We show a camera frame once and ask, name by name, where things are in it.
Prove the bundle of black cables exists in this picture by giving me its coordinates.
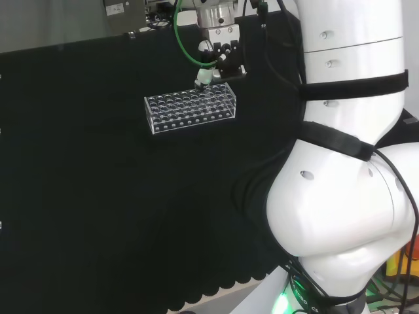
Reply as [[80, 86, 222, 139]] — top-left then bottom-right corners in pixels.
[[145, 9, 179, 32]]

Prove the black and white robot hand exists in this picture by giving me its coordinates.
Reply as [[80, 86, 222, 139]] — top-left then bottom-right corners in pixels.
[[194, 26, 248, 90]]

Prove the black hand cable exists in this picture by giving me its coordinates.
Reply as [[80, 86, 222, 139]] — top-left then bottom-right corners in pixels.
[[248, 0, 307, 96]]

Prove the green cable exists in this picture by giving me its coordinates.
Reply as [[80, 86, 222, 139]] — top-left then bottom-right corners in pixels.
[[173, 0, 217, 69]]

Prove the black bench cloth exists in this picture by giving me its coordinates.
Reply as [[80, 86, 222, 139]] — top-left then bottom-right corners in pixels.
[[0, 12, 419, 314]]

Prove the clear plastic test tube rack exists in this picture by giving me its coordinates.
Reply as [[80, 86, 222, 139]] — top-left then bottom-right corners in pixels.
[[143, 82, 237, 135]]

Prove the grey metal box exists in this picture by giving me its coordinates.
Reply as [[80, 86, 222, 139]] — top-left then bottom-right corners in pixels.
[[102, 0, 147, 37]]

